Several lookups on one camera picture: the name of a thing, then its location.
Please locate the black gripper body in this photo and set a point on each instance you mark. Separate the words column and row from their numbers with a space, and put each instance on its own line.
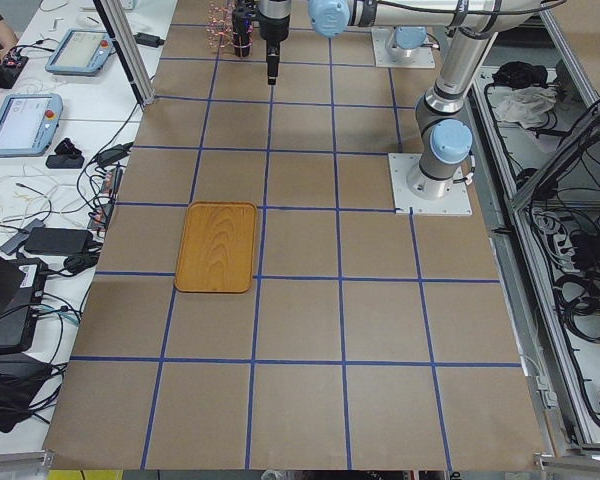
column 270, row 24

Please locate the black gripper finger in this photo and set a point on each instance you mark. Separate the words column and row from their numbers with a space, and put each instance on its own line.
column 272, row 69

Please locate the dark wine bottle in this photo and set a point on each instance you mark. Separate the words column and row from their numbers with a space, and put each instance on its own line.
column 242, row 18

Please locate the wooden tray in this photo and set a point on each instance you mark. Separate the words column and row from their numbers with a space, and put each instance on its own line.
column 216, row 254

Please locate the black power adapter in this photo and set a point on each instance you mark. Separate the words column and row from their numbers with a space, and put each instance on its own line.
column 150, row 40

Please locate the far teach pendant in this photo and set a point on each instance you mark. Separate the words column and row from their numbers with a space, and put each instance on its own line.
column 81, row 52

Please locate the teach pendant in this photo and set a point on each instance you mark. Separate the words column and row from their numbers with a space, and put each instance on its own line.
column 81, row 52
column 28, row 123

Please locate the near teach pendant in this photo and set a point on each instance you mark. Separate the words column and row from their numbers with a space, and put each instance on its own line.
column 28, row 123

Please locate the white cloth bundle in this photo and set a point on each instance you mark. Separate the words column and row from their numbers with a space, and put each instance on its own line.
column 527, row 107

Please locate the black laptop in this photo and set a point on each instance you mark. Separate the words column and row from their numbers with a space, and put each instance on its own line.
column 22, row 285

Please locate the copper wire bottle basket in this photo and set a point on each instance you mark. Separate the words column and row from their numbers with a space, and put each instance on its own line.
column 219, row 27

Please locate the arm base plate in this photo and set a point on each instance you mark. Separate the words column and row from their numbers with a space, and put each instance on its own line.
column 414, row 193
column 405, row 47

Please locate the aluminium frame post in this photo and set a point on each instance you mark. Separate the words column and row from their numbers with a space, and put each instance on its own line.
column 117, row 26

